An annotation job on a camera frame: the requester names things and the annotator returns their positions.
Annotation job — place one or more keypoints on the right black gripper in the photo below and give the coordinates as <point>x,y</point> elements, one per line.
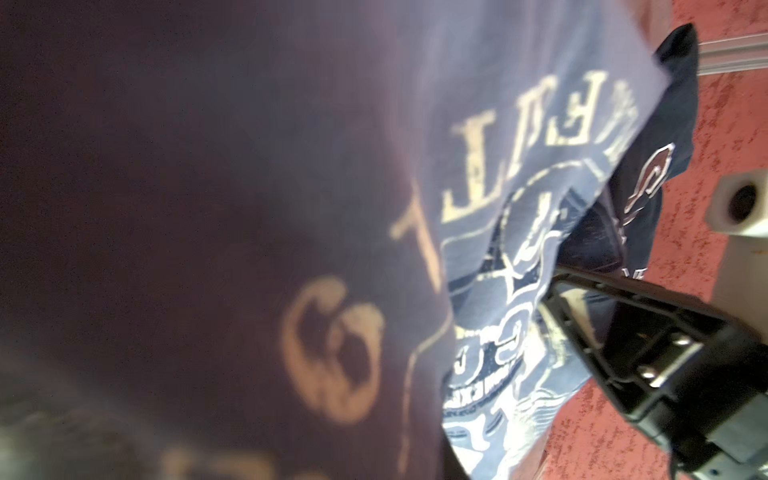
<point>679,365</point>

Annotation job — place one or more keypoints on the navy tank top red trim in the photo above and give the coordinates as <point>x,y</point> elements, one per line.
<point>616,235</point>

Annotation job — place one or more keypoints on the grey-blue tank top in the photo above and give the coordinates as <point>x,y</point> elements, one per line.
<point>300,239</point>

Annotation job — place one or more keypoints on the right corner aluminium profile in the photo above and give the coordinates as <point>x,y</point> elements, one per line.
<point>732,55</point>

